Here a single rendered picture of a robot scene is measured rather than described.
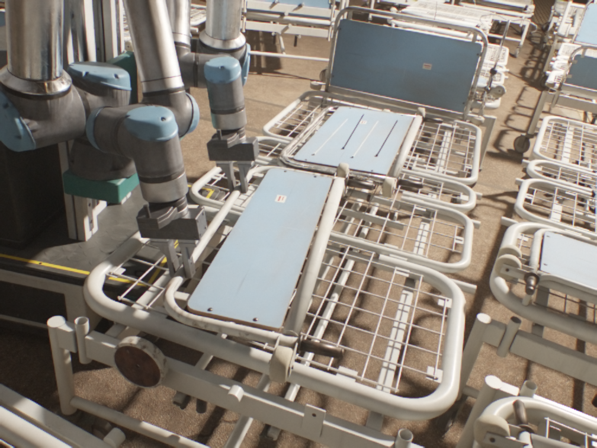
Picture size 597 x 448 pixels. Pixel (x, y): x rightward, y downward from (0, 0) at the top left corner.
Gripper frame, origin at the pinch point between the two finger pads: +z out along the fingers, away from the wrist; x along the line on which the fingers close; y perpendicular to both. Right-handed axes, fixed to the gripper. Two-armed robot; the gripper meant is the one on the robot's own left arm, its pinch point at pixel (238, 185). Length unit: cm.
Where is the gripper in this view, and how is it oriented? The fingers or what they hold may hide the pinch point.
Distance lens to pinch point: 150.7
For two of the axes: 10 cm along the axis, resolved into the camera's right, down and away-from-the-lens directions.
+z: 0.8, 8.7, 4.9
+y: 2.1, -4.9, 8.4
